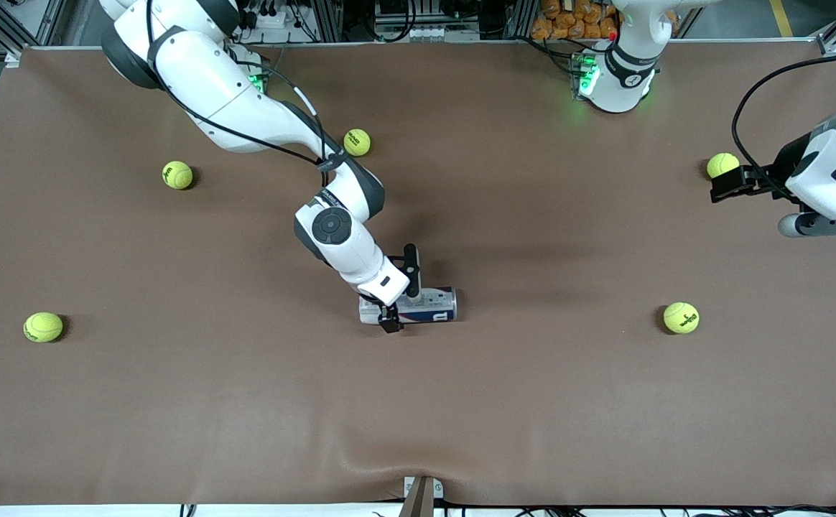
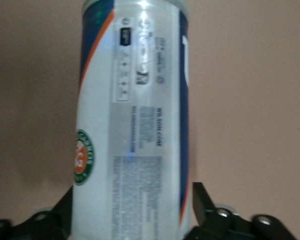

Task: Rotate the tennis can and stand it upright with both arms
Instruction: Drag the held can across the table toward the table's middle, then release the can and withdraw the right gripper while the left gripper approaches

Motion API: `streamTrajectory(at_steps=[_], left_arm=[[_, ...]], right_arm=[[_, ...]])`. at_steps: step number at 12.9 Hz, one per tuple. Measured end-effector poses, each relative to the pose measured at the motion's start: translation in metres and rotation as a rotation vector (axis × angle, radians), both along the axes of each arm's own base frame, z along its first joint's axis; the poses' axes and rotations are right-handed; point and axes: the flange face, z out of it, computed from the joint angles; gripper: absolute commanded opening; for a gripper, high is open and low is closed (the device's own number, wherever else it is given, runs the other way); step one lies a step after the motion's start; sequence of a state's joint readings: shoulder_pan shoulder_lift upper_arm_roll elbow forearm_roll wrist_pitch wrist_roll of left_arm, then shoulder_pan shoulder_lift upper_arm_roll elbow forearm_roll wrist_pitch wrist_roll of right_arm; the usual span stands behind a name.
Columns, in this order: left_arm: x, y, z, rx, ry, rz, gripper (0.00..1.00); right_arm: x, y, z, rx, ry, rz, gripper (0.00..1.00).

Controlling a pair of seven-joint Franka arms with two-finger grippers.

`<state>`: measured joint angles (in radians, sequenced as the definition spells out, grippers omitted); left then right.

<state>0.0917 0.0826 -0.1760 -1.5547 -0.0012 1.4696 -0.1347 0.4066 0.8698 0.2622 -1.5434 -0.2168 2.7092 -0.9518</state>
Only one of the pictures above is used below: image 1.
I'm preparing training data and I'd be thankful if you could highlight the white blue tennis ball can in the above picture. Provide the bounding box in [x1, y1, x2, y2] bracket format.
[358, 287, 458, 326]

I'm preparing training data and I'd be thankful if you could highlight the brown table mat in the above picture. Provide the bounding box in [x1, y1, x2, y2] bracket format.
[0, 39, 836, 507]

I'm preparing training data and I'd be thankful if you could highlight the pile of orange objects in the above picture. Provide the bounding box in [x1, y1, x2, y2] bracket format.
[531, 0, 618, 41]

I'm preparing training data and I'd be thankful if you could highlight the white power strip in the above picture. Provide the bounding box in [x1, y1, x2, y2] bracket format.
[242, 6, 298, 31]

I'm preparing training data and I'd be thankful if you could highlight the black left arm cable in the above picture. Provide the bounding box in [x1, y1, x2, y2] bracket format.
[732, 54, 836, 199]

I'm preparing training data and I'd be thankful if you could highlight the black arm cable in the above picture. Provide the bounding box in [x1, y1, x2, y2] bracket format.
[732, 54, 836, 199]
[147, 0, 340, 170]

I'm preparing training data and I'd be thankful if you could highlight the metal table clamp bracket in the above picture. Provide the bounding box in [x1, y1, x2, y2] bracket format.
[398, 475, 445, 517]

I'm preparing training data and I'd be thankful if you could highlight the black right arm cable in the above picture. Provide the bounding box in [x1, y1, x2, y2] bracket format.
[147, 0, 340, 170]

